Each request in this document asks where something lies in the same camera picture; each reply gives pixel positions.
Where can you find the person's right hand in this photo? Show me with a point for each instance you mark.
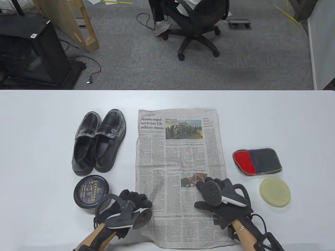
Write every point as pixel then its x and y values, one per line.
pixel 233 215

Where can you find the person's left hand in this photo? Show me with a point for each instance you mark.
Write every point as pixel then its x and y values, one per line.
pixel 136 197

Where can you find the black leather care cream tin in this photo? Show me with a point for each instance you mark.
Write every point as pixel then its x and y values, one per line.
pixel 90 193

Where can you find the black cream tin lid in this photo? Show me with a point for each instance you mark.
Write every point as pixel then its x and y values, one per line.
pixel 90 189

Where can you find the round yellow polishing sponge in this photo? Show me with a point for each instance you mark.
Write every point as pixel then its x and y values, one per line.
pixel 274 192

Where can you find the black leather shoe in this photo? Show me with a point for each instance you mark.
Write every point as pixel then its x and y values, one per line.
pixel 83 149
pixel 108 141

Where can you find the person's right forearm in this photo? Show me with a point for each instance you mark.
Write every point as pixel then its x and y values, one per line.
pixel 246 238

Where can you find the red and grey polishing cloth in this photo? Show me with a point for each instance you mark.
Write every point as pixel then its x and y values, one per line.
pixel 261 160

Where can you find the black left hand controller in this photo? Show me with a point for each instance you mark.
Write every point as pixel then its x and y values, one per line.
pixel 125 217

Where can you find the black hand controller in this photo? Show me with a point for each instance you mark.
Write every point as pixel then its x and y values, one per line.
pixel 125 217
pixel 212 193

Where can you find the black right hand controller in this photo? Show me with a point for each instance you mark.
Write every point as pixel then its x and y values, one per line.
pixel 212 193

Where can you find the newspaper sheet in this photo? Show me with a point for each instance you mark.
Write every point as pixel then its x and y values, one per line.
pixel 178 157

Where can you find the black swivel office chair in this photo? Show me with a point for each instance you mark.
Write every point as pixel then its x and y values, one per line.
pixel 199 28

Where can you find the black cabinet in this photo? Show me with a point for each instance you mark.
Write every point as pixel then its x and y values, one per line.
pixel 28 49

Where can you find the floor socket box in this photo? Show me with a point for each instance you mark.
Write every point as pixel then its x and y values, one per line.
pixel 239 24

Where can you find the white partition panel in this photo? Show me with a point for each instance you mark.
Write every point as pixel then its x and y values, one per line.
pixel 323 44

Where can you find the yellow floor tape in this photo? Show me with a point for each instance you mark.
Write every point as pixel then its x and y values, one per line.
pixel 288 14

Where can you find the wooden frame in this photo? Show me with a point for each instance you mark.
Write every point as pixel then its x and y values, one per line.
pixel 65 18

